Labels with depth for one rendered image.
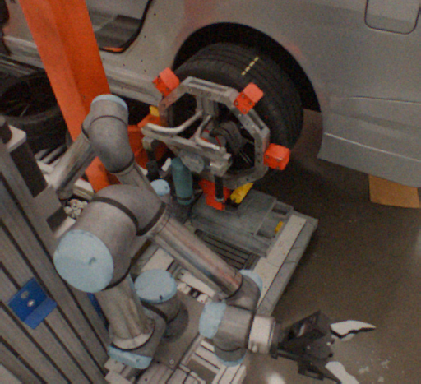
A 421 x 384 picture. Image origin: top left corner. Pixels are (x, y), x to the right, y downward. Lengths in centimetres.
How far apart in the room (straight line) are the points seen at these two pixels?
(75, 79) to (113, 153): 55
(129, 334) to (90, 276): 31
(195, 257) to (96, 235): 25
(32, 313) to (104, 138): 50
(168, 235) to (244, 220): 147
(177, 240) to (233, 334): 23
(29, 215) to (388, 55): 125
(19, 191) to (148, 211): 25
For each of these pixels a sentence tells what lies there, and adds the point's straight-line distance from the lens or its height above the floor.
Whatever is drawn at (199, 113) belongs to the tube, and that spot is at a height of 101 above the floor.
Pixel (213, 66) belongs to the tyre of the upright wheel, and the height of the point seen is 118.
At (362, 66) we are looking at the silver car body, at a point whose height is 125.
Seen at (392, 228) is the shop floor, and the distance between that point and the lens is 276.
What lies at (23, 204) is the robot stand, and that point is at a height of 146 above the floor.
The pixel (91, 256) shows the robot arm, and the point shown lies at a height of 145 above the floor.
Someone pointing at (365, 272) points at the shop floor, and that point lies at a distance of 253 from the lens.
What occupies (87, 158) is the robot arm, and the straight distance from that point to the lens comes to 143.
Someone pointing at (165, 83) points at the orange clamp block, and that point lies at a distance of 185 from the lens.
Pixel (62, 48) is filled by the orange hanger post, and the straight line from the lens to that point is 166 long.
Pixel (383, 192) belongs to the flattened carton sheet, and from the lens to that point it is 294.
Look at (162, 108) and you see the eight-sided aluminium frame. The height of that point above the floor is 95.
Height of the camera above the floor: 207
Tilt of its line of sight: 45 degrees down
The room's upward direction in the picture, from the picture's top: 5 degrees counter-clockwise
